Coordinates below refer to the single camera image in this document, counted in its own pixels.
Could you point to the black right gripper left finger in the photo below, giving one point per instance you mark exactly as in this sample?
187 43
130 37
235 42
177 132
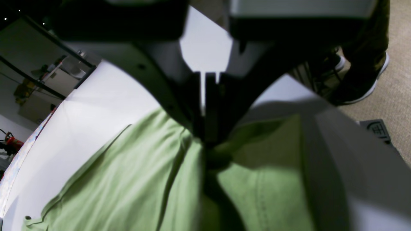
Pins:
142 38

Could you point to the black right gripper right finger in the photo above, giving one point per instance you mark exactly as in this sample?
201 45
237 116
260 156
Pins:
270 38

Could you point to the green T-shirt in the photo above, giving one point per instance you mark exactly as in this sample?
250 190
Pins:
156 176

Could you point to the black white sneaker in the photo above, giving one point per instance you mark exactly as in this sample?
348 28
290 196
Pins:
359 82

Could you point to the black pedal labelled stop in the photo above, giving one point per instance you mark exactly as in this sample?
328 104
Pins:
378 128

